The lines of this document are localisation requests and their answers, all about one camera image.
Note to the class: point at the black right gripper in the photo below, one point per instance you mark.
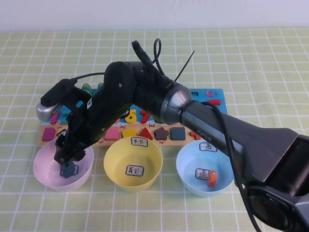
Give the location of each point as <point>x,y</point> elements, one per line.
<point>96,120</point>

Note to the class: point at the dark blue number nine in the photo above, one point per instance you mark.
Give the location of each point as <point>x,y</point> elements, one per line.
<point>65,172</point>

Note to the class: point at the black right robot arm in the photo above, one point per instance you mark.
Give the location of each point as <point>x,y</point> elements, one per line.
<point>253,140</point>

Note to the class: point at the magenta rectangle piece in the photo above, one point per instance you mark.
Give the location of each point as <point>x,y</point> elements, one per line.
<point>49,134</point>

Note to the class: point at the pink plastic bowl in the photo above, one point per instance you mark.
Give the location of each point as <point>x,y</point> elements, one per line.
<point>43,169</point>

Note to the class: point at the pink trapezoid piece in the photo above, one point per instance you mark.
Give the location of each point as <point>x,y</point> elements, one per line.
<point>111,134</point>

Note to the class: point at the yellow plastic bowl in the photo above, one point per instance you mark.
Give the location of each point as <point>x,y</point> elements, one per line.
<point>116,174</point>

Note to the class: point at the yellow pentagon piece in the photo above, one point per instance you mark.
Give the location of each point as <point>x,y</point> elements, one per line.
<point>130,133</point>

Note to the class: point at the red triangle piece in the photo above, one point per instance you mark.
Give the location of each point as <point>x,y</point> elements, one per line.
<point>145,135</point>

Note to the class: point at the brown star piece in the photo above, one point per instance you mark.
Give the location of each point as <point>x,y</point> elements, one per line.
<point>161,133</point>

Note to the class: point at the dark blue square piece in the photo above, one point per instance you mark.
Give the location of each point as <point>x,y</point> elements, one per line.
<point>178,133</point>

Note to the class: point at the light blue plastic bowl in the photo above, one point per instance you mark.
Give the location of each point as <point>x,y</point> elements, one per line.
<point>190,178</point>

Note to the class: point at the blue wooden puzzle board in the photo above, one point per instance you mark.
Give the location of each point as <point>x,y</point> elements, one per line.
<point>205,96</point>

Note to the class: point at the teal number two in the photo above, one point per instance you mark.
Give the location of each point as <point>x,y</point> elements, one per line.
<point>64,117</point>

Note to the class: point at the magenta number one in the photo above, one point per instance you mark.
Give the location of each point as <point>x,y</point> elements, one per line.
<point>54,118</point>

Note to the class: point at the green number three fish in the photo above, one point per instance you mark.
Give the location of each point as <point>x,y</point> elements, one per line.
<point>86,88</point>

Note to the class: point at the yellow number six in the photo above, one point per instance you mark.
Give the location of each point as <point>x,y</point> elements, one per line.
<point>131,117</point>

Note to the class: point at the blue number four fish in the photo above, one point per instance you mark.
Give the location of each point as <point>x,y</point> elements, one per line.
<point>100,85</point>

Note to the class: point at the red number seven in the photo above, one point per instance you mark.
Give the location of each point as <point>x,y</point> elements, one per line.
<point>145,117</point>

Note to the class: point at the orange plus sign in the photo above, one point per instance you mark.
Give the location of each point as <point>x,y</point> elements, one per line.
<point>194,135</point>

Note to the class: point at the black zip tie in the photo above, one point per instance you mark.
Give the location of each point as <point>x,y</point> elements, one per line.
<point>184,65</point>

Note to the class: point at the orange fish peg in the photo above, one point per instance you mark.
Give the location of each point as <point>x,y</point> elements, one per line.
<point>212,180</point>

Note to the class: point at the red minus sign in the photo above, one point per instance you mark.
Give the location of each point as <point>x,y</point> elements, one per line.
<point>214,102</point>

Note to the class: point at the green checkered tablecloth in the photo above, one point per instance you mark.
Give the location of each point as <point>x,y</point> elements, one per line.
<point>217,60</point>

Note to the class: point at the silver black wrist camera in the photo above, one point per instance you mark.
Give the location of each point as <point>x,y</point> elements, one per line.
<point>46,111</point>

